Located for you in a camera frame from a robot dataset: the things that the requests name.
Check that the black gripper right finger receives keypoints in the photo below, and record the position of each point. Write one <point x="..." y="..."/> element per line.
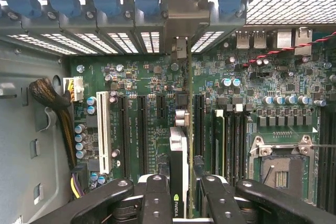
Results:
<point x="220" y="203"/>

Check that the green motherboard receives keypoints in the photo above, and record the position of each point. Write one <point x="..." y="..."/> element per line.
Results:
<point x="136" y="77"/>

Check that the thin metal locking lever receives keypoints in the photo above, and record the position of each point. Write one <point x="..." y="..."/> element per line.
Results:
<point x="325" y="145"/>

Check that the short black expansion slot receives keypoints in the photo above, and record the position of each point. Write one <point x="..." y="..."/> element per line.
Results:
<point x="161" y="107"/>

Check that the CPU socket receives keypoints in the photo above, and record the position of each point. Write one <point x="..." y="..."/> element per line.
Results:
<point x="283" y="176"/>

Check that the white PCI expansion slot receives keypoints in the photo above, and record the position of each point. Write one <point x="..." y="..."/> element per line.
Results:
<point x="102" y="129"/>

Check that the black RAM slot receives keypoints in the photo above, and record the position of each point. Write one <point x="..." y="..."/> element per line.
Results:
<point x="243" y="150"/>
<point x="332" y="161"/>
<point x="228" y="150"/>
<point x="323" y="161"/>
<point x="235" y="150"/>

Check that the grey open PC case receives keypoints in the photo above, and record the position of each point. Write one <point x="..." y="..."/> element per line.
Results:
<point x="26" y="129"/>

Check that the long black expansion slot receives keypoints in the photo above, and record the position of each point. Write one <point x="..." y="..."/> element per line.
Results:
<point x="123" y="134"/>
<point x="199" y="124"/>
<point x="142" y="134"/>

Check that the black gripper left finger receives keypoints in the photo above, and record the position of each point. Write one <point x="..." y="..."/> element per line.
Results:
<point x="156" y="203"/>

